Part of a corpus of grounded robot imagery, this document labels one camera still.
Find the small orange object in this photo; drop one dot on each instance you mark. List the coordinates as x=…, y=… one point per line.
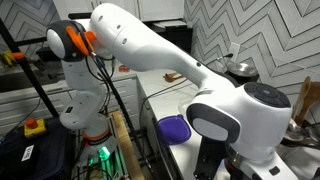
x=124, y=69

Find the black coffee maker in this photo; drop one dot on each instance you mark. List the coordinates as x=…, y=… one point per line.
x=241, y=69

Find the dark wooden spoon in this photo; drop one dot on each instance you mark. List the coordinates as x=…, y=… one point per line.
x=171, y=78

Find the wooden utensil in crock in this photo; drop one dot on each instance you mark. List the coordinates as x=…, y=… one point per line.
x=313, y=100
x=301, y=96

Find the purple square lid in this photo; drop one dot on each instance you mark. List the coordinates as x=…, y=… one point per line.
x=173, y=130

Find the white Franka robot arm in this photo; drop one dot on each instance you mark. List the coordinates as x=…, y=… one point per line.
x=150, y=50

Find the black metal stand pole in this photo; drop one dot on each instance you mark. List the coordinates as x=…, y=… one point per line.
x=30, y=76

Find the dark storage bin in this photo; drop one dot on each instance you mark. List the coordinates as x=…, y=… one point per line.
x=43, y=156

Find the light wooden board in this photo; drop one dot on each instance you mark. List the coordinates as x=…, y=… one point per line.
x=126, y=146

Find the yellow emergency stop button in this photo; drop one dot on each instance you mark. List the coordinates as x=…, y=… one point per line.
x=33, y=127

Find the white wall outlet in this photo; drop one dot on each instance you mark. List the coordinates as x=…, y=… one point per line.
x=234, y=48

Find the black microwave oven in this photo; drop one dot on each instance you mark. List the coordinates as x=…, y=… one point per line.
x=176, y=38

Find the white upper cabinet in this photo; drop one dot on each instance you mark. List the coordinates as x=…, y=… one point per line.
x=156, y=8

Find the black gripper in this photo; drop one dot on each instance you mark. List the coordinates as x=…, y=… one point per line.
x=210, y=160

